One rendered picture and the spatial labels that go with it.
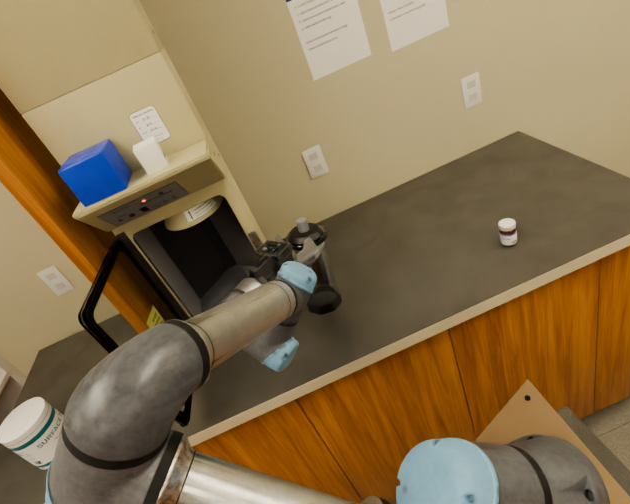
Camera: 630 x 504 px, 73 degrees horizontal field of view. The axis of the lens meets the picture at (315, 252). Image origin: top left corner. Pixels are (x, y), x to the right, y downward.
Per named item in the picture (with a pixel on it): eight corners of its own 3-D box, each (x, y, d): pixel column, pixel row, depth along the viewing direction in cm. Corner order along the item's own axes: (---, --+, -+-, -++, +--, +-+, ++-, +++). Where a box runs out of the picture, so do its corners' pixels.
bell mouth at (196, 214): (167, 211, 126) (156, 195, 123) (221, 186, 126) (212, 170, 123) (163, 239, 111) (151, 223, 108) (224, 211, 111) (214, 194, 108)
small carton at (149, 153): (148, 169, 96) (132, 145, 93) (168, 159, 97) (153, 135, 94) (148, 175, 92) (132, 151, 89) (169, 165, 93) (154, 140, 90)
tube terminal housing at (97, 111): (200, 299, 152) (53, 92, 109) (282, 261, 152) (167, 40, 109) (201, 347, 131) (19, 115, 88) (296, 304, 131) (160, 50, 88)
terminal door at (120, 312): (197, 339, 127) (117, 235, 105) (187, 429, 102) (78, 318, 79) (195, 339, 127) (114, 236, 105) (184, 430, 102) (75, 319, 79)
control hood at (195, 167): (108, 228, 105) (82, 194, 99) (227, 174, 105) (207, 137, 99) (99, 251, 95) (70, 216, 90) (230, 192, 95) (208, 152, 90)
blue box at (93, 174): (94, 190, 99) (68, 156, 94) (133, 172, 99) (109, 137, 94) (85, 208, 90) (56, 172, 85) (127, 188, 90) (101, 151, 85)
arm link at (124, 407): (58, 332, 42) (286, 250, 86) (38, 413, 45) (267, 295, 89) (142, 400, 38) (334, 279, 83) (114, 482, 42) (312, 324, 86)
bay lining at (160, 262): (198, 281, 147) (140, 197, 128) (266, 250, 147) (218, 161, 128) (199, 326, 127) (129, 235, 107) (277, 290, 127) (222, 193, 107)
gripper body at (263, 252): (293, 241, 97) (262, 274, 90) (303, 269, 102) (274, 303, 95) (268, 237, 102) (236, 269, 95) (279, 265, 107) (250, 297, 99)
